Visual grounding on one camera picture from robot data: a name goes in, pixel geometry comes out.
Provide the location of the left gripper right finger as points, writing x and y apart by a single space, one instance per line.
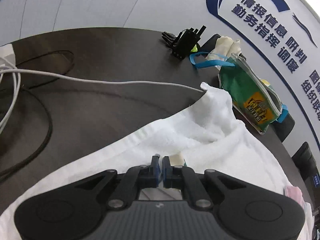
188 182

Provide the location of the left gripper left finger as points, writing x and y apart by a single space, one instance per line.
129 184

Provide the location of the cream green-flower garment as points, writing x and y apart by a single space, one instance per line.
161 193

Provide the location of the green zipper bag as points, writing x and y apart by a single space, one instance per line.
254 98

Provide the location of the white terry towel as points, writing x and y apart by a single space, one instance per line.
204 135

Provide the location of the black office chair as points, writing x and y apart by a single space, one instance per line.
305 161
284 128

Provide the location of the pink garment blue trim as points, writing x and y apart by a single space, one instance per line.
295 194

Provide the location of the yellow-green object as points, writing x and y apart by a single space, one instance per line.
194 49

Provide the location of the black walkie-talkie charger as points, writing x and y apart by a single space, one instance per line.
182 44

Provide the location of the cream cloth on chair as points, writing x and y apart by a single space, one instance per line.
224 48

